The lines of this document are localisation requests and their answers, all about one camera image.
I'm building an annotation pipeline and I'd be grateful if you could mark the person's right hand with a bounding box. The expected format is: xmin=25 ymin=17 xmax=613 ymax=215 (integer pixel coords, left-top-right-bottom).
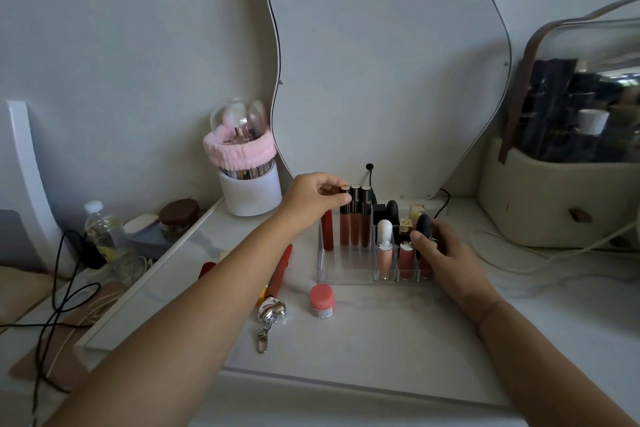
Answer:
xmin=410 ymin=220 xmax=507 ymax=326

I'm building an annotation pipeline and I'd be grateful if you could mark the person's left hand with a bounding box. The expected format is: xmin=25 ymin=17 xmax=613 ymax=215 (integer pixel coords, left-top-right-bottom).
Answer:
xmin=280 ymin=172 xmax=353 ymax=238

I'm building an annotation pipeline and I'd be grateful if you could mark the black-capped pink lip tube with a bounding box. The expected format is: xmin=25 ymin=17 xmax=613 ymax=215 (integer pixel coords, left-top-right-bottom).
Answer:
xmin=415 ymin=213 xmax=435 ymax=272

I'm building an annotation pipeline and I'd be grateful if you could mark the brown lip gloss tube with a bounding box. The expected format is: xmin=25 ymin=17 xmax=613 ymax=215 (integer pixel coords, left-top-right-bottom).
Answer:
xmin=339 ymin=184 xmax=351 ymax=248
xmin=349 ymin=184 xmax=362 ymax=248
xmin=360 ymin=185 xmax=373 ymax=248

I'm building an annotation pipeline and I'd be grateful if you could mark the person's left forearm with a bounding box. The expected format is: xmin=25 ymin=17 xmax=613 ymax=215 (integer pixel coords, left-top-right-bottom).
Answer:
xmin=44 ymin=222 xmax=307 ymax=427

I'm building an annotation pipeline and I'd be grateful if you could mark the person's right forearm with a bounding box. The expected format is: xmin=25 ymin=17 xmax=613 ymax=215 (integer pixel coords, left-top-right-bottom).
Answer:
xmin=474 ymin=301 xmax=640 ymax=427

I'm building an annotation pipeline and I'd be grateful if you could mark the pink lip gloss tube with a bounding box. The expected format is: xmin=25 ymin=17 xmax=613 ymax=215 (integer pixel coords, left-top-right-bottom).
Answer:
xmin=398 ymin=241 xmax=417 ymax=280

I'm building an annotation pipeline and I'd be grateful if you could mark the white-capped pink lip gloss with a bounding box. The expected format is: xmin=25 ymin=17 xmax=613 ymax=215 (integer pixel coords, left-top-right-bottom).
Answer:
xmin=377 ymin=219 xmax=395 ymax=278

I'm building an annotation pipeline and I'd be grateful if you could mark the clear acrylic makeup organizer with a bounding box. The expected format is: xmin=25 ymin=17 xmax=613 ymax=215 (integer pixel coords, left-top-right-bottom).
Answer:
xmin=315 ymin=209 xmax=442 ymax=286

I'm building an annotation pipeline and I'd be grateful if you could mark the white brush holder with dome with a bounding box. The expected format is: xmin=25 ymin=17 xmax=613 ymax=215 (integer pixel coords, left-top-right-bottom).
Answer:
xmin=209 ymin=97 xmax=281 ymax=218

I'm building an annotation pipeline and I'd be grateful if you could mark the red and yellow tool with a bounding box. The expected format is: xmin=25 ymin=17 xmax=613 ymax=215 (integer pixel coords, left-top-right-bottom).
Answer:
xmin=256 ymin=244 xmax=294 ymax=308

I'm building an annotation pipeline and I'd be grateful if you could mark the pink lip balm jar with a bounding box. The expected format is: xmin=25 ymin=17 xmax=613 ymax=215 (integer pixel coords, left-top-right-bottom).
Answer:
xmin=308 ymin=284 xmax=335 ymax=320

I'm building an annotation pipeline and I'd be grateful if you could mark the pink fluffy headband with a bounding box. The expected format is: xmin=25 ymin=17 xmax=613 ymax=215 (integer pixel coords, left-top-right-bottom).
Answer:
xmin=202 ymin=127 xmax=279 ymax=172

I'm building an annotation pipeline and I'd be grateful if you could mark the bunch of makeup brushes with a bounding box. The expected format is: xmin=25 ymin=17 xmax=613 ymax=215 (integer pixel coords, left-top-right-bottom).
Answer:
xmin=220 ymin=100 xmax=268 ymax=180

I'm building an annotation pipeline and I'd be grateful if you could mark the wavy frameless mirror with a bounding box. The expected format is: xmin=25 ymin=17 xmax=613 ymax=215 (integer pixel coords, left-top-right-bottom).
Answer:
xmin=262 ymin=0 xmax=514 ymax=198

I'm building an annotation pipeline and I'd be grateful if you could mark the beige bag with clear top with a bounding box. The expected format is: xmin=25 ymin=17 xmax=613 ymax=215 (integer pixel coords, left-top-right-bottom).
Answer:
xmin=476 ymin=0 xmax=640 ymax=249

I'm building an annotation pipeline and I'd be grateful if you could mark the brown-lidded glass jar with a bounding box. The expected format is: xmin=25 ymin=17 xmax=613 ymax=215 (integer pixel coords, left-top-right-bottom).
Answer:
xmin=158 ymin=198 xmax=202 ymax=243

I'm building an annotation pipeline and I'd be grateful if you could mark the grey-blue box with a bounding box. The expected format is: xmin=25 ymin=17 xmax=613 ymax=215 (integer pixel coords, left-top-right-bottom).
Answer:
xmin=129 ymin=214 xmax=168 ymax=258

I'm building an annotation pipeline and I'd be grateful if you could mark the clear plastic water bottle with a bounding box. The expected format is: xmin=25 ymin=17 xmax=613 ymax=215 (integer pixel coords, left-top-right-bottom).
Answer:
xmin=83 ymin=200 xmax=127 ymax=265

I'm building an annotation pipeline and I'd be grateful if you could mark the black charger plug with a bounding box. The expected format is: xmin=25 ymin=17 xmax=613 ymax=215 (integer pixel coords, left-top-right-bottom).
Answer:
xmin=74 ymin=231 xmax=109 ymax=271

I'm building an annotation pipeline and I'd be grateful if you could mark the brown mat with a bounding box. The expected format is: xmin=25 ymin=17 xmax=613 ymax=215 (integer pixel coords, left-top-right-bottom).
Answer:
xmin=9 ymin=281 xmax=128 ymax=395

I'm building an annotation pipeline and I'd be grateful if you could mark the black mirror cable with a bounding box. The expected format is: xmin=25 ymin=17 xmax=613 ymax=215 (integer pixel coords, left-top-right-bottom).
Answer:
xmin=365 ymin=162 xmax=452 ymax=222

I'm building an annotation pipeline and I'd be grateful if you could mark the white cable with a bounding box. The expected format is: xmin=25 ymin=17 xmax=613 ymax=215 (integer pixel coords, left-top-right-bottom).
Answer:
xmin=469 ymin=222 xmax=640 ymax=288

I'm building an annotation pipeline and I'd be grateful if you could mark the thin wrist bracelet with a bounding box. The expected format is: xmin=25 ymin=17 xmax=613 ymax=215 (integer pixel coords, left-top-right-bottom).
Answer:
xmin=474 ymin=299 xmax=517 ymax=341

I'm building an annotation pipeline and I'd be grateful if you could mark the silver keychain with clasp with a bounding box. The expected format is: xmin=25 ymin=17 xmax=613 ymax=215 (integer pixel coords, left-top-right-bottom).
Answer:
xmin=256 ymin=295 xmax=290 ymax=354

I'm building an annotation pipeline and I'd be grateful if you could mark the thin white cord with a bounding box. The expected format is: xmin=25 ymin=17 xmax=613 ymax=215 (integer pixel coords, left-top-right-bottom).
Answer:
xmin=30 ymin=257 xmax=151 ymax=427

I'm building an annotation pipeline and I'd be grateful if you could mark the white curved chair frame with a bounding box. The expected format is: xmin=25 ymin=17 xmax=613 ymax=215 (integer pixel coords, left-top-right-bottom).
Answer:
xmin=4 ymin=100 xmax=68 ymax=275

